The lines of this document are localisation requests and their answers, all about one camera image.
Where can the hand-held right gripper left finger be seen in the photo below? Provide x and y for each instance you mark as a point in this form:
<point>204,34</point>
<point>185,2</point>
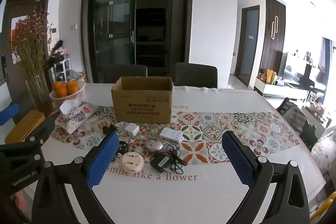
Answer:
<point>101,162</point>

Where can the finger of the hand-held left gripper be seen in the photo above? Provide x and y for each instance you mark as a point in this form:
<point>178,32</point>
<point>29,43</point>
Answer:
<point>36,134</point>
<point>9,113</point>

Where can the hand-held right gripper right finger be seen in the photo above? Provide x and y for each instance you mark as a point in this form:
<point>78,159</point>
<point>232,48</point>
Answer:
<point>238,159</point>

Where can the white square charger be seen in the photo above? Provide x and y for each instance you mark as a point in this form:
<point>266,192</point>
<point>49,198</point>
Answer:
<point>132,130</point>

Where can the brown cardboard box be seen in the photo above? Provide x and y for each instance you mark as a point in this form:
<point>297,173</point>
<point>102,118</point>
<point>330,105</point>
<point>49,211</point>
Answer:
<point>141,108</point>

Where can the yellow woven placemat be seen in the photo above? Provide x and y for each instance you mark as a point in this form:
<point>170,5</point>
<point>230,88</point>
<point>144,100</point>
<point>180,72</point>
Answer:
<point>23,124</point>

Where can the small black round device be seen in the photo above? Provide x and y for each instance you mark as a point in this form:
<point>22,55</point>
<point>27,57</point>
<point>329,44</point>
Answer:
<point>123,146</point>

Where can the round cream plastic device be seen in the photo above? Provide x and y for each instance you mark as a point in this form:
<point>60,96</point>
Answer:
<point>132,162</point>

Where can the floral tissue pack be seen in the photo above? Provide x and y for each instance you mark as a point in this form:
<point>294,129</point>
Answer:
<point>76,117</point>

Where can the orange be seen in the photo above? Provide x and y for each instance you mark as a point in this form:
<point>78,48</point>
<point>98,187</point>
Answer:
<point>72,87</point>
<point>60,90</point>

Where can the white fruit basket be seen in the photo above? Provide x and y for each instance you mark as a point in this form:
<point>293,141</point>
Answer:
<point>76,96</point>

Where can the round grey device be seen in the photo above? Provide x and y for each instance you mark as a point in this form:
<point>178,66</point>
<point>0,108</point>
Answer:
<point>154,145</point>

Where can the white printed tablecloth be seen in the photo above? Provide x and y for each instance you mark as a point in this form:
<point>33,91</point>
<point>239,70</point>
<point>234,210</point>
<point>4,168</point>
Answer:
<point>183,200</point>

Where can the white shoe rack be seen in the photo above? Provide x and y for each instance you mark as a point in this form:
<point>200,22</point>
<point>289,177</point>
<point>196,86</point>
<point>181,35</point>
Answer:
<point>61,67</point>

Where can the white flat power strip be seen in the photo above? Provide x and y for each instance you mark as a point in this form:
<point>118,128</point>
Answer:
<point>170,134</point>

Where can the brown entrance door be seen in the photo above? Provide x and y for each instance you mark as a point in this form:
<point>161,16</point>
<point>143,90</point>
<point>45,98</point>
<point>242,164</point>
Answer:
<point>8,37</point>

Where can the dried flower bunch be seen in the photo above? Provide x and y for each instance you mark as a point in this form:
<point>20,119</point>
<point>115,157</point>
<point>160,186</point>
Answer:
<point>30,40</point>

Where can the dark wooden chair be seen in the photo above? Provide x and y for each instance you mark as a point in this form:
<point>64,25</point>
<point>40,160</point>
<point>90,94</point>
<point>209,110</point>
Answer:
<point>309,132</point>

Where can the white television cabinet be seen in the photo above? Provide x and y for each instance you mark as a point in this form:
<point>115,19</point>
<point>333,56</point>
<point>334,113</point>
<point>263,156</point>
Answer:
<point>278,88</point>

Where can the red door poster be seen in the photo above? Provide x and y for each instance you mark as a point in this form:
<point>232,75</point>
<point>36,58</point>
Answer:
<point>16,29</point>

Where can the dark dining chair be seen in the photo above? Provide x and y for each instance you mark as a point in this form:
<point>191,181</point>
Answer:
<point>125,74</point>
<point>195,74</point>

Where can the television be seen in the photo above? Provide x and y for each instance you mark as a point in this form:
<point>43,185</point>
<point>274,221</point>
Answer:
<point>296,67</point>

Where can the grey interior door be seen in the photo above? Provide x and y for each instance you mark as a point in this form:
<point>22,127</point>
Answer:
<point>248,43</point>

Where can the black sliding glass door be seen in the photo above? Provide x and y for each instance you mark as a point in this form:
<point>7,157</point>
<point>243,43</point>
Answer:
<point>113,27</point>

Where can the white wall switch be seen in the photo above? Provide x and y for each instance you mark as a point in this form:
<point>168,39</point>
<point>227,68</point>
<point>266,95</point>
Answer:
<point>74,26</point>

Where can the dark slatted wall panel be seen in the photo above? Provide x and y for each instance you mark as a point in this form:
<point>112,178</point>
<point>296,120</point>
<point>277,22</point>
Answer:
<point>267,37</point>

